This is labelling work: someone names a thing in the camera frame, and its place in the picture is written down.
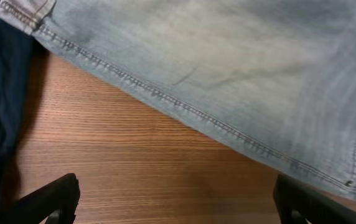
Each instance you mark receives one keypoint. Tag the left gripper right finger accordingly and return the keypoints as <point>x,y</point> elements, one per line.
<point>298,204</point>

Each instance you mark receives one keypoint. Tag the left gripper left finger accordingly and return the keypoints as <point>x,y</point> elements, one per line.
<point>55,202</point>

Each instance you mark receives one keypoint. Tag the light blue denim shorts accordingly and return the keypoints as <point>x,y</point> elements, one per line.
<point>272,79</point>

